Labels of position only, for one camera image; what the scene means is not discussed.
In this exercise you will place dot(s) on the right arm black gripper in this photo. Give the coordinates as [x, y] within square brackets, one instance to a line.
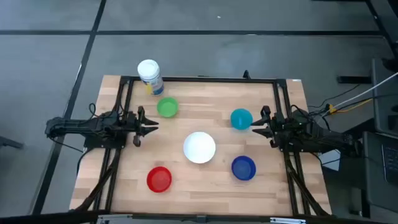
[273, 127]

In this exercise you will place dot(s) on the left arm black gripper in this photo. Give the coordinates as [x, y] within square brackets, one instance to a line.
[138, 124]

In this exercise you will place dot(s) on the green plastic bowl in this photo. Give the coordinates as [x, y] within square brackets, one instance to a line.
[167, 107]

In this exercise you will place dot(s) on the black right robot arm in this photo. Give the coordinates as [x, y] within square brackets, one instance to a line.
[320, 137]

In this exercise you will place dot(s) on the teal plastic bowl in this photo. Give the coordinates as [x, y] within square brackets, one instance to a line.
[241, 119]

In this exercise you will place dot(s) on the dark blue plastic bowl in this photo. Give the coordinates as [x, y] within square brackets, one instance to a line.
[243, 168]

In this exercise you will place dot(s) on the white disinfecting wipes canister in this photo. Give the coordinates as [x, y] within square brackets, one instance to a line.
[150, 76]

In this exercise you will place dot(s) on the red plastic bowl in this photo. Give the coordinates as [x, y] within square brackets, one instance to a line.
[159, 179]

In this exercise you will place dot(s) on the small black clamp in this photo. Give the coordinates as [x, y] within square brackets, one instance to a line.
[246, 74]

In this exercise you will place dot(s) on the large white bowl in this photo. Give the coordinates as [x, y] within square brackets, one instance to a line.
[199, 147]

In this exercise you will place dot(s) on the black floor bar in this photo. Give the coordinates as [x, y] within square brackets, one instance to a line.
[354, 79]

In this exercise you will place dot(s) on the dark grey equipment case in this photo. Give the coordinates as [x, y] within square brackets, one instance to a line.
[381, 168]

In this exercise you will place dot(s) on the black cabinet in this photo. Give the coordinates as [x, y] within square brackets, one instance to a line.
[384, 96]

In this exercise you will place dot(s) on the black overhead beam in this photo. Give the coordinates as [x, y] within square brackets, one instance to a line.
[46, 217]

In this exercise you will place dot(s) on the black aluminium table frame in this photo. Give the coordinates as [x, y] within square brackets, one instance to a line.
[202, 79]

